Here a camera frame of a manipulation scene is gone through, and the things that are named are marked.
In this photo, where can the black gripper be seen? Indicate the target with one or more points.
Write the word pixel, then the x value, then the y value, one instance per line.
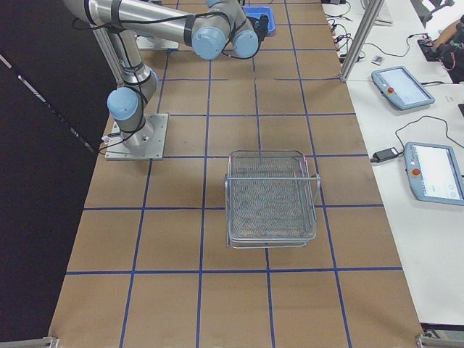
pixel 262 27

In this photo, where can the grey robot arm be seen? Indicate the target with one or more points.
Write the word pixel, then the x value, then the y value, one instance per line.
pixel 126 28

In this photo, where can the blue plastic tray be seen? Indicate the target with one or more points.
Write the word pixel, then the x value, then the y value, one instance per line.
pixel 258 15

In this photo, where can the upper teach pendant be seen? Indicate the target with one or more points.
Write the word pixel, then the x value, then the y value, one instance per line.
pixel 401 88

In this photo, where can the teach pendant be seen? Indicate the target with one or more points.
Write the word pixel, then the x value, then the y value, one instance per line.
pixel 401 88
pixel 433 173

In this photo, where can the black power adapter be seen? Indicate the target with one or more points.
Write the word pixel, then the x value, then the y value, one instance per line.
pixel 385 155

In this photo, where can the lower teach pendant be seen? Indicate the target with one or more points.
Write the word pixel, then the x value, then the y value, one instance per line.
pixel 433 173

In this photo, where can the aluminium frame post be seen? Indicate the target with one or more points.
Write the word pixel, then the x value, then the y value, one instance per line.
pixel 366 23

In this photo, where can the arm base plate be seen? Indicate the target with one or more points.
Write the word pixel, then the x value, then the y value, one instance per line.
pixel 147 143

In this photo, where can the wire mesh shelf rack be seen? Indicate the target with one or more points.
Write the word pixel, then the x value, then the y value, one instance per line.
pixel 270 199

